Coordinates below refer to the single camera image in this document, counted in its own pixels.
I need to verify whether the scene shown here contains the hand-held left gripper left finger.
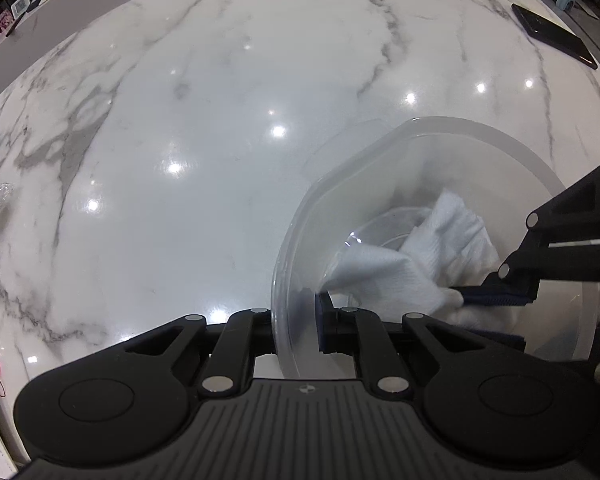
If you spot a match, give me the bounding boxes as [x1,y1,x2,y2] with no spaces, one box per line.
[124,308,276,395]

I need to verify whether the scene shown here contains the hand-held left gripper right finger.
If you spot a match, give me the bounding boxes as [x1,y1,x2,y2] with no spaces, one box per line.
[315,292,487,394]

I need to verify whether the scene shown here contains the white paper towel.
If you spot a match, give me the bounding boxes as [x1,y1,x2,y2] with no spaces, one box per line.
[324,188,501,327]

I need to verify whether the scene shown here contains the translucent plastic bowl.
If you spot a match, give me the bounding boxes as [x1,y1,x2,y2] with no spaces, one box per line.
[270,116,600,382]

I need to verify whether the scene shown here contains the black smartphone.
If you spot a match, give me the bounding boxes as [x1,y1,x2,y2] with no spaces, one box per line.
[510,3,599,70]

